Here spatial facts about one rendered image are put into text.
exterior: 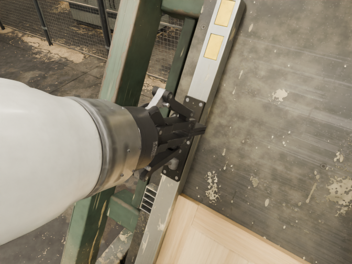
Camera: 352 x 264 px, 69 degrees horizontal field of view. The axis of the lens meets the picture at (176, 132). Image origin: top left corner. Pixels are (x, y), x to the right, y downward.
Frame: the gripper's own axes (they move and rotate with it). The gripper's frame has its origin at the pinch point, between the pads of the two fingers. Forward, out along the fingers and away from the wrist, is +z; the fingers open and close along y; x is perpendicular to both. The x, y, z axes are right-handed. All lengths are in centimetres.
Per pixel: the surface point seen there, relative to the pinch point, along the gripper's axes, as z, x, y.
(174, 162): 10.7, 5.5, -11.5
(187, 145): 11.7, 4.1, -6.6
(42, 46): 246, 400, -27
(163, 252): 14.8, 2.4, -37.4
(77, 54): 256, 327, -21
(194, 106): 11.7, 5.5, 2.3
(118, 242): 39, 30, -66
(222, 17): 12.7, 6.2, 21.6
